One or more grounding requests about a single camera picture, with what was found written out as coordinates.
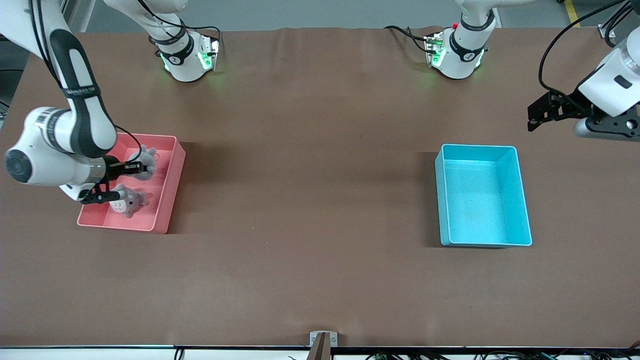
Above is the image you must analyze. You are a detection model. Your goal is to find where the black base cable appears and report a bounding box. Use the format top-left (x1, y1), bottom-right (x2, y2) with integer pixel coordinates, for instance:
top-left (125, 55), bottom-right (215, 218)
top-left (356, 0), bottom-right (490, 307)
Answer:
top-left (135, 0), bottom-right (223, 51)
top-left (384, 25), bottom-right (436, 55)

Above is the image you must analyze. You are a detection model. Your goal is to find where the yellow floor tape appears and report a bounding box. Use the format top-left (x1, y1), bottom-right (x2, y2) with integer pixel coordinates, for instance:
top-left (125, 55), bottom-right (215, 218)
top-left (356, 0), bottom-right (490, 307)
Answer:
top-left (564, 0), bottom-right (583, 29)

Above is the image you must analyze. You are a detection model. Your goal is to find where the blue plastic box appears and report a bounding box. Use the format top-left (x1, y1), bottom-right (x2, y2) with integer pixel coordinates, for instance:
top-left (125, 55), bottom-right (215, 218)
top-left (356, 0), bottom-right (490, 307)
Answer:
top-left (434, 143), bottom-right (533, 248)

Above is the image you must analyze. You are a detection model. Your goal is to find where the black right base cable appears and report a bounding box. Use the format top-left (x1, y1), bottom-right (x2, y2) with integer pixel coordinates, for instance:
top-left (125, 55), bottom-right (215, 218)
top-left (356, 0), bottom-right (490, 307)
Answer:
top-left (135, 0), bottom-right (223, 51)

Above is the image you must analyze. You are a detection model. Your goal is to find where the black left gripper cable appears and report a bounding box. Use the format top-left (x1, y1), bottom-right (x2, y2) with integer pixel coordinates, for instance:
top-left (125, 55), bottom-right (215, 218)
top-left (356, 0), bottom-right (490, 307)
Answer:
top-left (538, 0), bottom-right (631, 103)

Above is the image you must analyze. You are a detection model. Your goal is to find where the black left base cable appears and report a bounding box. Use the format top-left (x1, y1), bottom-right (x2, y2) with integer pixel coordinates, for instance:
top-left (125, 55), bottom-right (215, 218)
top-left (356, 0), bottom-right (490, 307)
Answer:
top-left (384, 25), bottom-right (436, 55)

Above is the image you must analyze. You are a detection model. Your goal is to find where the plain grey plush toy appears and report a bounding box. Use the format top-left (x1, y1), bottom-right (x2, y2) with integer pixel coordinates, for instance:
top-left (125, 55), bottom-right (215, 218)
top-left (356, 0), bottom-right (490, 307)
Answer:
top-left (125, 145), bottom-right (158, 181)

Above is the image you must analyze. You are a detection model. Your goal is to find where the brown slanted bar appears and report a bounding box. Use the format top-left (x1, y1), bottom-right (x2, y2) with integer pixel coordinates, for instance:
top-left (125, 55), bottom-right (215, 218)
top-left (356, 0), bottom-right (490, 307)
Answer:
top-left (306, 333), bottom-right (332, 360)

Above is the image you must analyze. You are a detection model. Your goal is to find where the brown table mat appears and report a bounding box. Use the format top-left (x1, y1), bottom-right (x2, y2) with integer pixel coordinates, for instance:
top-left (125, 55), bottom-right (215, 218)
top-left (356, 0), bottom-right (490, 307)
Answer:
top-left (0, 26), bottom-right (640, 349)

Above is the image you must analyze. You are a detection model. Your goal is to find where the grey plush toy white belly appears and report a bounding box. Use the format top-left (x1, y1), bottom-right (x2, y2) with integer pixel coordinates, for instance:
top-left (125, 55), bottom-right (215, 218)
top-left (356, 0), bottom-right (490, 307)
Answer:
top-left (111, 184), bottom-right (150, 219)

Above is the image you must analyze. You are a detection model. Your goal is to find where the grey metal clamp bracket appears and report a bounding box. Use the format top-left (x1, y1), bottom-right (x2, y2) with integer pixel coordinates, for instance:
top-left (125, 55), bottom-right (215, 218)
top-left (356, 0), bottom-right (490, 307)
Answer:
top-left (309, 331), bottom-right (338, 348)

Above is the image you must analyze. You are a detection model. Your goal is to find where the pink plastic box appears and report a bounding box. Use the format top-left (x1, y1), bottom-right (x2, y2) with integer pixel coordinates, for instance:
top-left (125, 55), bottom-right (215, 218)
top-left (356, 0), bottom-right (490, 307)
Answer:
top-left (77, 132), bottom-right (187, 235)

